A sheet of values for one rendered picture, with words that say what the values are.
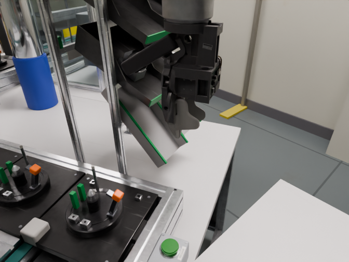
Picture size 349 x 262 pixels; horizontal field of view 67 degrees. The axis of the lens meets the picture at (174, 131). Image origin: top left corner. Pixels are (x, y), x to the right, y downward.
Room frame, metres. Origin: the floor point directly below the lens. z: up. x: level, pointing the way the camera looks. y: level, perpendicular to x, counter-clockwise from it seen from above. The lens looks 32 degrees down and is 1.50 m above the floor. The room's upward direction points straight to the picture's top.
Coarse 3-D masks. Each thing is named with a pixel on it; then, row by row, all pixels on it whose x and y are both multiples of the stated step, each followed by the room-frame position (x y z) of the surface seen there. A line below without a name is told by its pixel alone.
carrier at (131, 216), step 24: (72, 192) 0.46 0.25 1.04; (96, 192) 0.51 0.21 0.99; (144, 192) 0.53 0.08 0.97; (48, 216) 0.44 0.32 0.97; (72, 216) 0.41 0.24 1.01; (96, 216) 0.43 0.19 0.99; (120, 216) 0.43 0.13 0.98; (144, 216) 0.44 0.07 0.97; (24, 240) 0.38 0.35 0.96; (48, 240) 0.38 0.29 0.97; (72, 240) 0.38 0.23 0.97; (96, 240) 0.38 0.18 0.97; (120, 240) 0.38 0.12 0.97
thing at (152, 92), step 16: (80, 32) 0.73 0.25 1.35; (96, 32) 0.80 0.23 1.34; (112, 32) 0.84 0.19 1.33; (80, 48) 0.74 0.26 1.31; (96, 48) 0.70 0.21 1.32; (128, 48) 0.81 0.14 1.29; (144, 48) 0.78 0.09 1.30; (96, 64) 0.71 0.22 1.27; (128, 80) 0.69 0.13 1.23; (144, 80) 0.72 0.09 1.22; (160, 80) 0.75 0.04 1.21; (144, 96) 0.62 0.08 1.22; (160, 96) 0.65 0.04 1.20
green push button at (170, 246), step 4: (164, 240) 0.38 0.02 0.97; (168, 240) 0.37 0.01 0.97; (172, 240) 0.37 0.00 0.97; (164, 244) 0.36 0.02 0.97; (168, 244) 0.36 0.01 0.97; (172, 244) 0.36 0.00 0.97; (176, 244) 0.36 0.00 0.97; (164, 248) 0.35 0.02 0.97; (168, 248) 0.35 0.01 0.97; (172, 248) 0.35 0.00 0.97; (176, 248) 0.35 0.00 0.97; (164, 252) 0.35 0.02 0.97; (168, 252) 0.34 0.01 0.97; (172, 252) 0.34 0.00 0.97; (176, 252) 0.35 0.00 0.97
